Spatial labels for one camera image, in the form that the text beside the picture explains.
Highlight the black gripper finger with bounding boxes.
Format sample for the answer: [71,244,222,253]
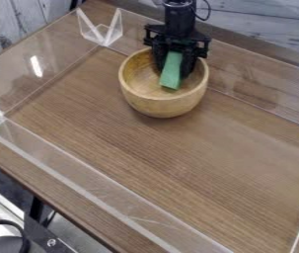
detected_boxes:
[180,46,198,79]
[151,41,168,71]

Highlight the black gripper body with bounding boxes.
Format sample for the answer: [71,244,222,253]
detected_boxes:
[144,25,211,58]

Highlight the green rectangular block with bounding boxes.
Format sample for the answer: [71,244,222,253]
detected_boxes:
[159,41,187,90]

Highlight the brown wooden bowl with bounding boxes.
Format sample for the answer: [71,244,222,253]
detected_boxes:
[119,47,210,119]

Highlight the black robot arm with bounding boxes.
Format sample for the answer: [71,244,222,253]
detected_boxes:
[144,0,211,79]

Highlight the clear acrylic front barrier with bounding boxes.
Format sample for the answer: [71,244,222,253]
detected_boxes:
[0,110,234,253]

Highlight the black table leg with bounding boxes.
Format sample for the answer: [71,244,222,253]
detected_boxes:
[29,197,45,222]

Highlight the clear acrylic corner bracket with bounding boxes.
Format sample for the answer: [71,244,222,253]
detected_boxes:
[76,8,123,47]

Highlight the black metal base plate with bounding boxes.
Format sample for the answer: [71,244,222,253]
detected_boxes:
[0,223,79,253]

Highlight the black cable loop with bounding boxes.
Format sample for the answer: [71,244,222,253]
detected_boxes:
[0,218,32,253]

